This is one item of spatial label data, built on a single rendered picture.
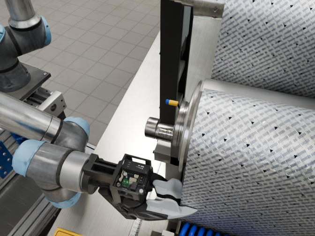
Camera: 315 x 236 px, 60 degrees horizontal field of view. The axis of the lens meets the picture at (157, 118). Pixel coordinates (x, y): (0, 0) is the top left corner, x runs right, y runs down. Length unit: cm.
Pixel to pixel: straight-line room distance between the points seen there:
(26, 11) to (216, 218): 93
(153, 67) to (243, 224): 73
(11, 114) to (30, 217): 97
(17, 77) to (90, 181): 78
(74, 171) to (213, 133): 27
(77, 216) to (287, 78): 58
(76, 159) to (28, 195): 115
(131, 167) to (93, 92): 190
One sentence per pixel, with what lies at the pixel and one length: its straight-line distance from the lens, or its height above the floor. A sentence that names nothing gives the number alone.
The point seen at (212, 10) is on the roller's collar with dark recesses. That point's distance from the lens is 56.
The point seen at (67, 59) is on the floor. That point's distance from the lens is 278.
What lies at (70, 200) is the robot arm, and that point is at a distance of 67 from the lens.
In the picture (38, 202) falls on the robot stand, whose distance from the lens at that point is 161.
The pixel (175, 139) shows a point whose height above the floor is 126.
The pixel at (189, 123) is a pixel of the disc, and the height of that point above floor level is 131.
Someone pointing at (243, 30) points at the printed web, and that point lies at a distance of 52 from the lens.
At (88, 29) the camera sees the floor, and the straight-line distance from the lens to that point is 317.
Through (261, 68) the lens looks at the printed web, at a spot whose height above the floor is 125.
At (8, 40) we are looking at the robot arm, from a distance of 118.
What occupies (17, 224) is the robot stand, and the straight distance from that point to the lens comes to 160.
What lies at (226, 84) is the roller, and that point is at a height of 123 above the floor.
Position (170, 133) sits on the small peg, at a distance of 44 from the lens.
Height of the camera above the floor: 158
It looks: 49 degrees down
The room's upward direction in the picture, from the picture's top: straight up
